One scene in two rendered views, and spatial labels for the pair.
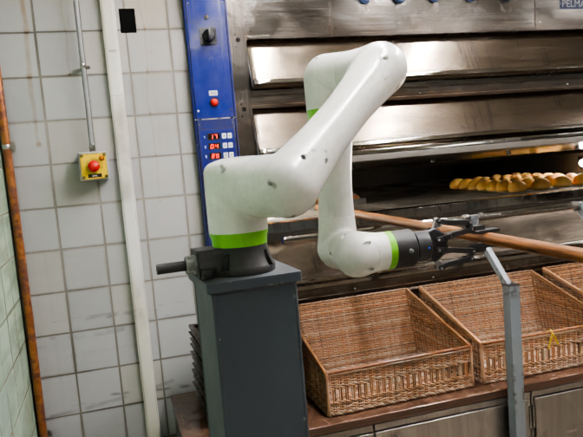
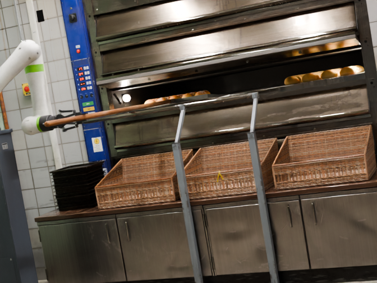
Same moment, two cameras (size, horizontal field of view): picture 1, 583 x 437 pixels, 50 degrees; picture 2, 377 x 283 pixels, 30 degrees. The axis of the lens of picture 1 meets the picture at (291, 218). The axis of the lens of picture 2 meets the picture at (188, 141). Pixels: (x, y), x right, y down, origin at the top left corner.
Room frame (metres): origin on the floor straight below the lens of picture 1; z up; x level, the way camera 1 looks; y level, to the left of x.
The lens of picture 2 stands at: (-1.28, -3.35, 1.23)
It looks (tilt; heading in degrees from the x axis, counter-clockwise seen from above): 4 degrees down; 37
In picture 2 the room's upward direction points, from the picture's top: 9 degrees counter-clockwise
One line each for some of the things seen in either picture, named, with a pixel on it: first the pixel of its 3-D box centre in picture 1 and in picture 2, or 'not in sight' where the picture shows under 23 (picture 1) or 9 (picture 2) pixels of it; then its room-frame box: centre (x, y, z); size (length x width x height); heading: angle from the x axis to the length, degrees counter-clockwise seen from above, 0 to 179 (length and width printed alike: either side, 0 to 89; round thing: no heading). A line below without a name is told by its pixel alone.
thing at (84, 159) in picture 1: (94, 166); (30, 88); (2.25, 0.68, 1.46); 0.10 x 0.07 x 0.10; 106
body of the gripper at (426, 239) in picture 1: (429, 244); (58, 121); (1.53, -0.33, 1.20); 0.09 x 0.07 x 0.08; 106
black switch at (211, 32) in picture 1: (207, 29); (70, 14); (2.36, 0.25, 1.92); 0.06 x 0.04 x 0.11; 106
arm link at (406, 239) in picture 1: (401, 248); (47, 123); (1.51, -0.26, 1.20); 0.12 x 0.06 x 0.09; 16
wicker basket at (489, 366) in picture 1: (509, 320); (229, 168); (2.44, -0.83, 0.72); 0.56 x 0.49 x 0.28; 105
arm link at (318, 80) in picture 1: (329, 90); (32, 57); (1.60, -0.12, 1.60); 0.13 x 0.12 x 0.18; 44
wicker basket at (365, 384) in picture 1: (372, 344); (146, 178); (2.28, -0.26, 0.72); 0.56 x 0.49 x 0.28; 107
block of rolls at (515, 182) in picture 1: (517, 180); (325, 74); (3.28, -1.19, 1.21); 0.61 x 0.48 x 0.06; 16
